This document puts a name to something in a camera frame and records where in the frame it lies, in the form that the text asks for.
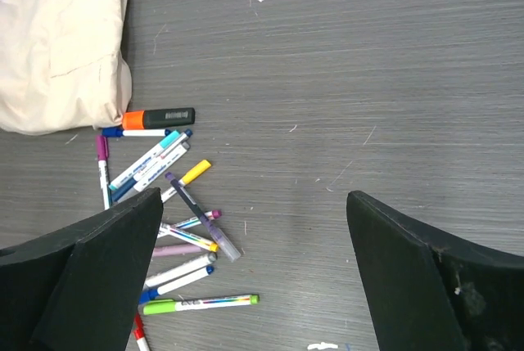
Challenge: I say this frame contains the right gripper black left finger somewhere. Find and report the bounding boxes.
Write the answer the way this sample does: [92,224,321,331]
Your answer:
[1,188,164,350]

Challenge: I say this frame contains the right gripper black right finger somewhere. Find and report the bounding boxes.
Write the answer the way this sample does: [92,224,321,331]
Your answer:
[346,191,523,350]

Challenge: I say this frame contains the red cap white pen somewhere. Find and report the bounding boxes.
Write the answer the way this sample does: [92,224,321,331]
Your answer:
[133,313,151,351]

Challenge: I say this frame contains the green cap rainbow pen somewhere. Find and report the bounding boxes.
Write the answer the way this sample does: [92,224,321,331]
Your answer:
[142,295,260,315]

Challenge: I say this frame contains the lilac pen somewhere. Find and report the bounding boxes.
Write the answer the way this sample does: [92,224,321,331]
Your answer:
[152,244,204,258]

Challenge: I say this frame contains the yellow end rainbow pen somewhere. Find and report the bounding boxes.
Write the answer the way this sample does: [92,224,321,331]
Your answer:
[159,223,219,252]

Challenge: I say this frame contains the dark purple clear pen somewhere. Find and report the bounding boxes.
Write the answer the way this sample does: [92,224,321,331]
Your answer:
[165,172,242,262]

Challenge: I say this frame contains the blue end white marker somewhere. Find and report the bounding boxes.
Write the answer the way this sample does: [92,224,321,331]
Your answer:
[138,265,215,305]

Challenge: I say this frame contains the grey end white marker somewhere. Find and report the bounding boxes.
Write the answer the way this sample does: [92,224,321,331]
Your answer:
[143,252,217,289]

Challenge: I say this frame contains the teal cap white marker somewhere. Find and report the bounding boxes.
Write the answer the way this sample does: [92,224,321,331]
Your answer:
[109,130,180,191]

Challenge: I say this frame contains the blue cap white marker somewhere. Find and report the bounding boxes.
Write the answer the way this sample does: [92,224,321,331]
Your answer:
[102,127,172,137]

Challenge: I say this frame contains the orange black highlighter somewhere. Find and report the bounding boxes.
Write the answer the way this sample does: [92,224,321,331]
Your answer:
[121,107,196,130]

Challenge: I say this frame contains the beige folded cloth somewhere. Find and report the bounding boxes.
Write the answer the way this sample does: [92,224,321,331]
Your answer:
[1,0,132,135]

